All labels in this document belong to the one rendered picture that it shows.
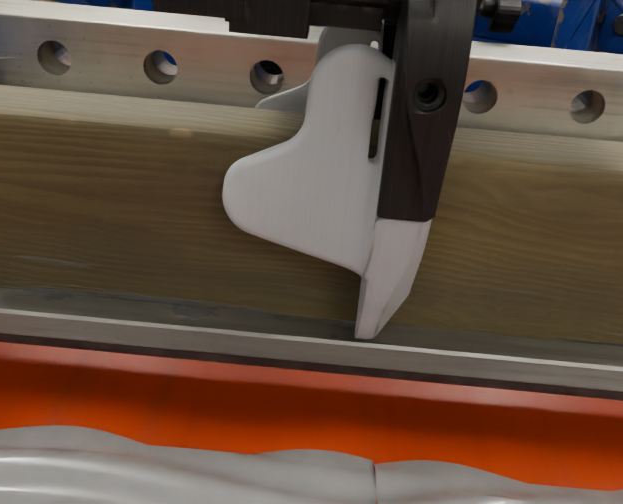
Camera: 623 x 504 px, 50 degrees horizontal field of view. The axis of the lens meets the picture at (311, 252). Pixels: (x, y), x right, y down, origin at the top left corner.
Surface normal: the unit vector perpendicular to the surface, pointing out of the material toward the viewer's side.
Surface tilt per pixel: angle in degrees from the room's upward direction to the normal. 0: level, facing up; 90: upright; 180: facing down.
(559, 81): 90
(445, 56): 80
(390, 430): 0
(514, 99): 90
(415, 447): 0
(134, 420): 0
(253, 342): 90
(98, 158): 90
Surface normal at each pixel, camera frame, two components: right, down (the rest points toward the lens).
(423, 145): -0.07, 0.65
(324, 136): -0.04, 0.36
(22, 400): 0.07, -0.87
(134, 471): 0.06, -0.73
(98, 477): 0.00, -0.47
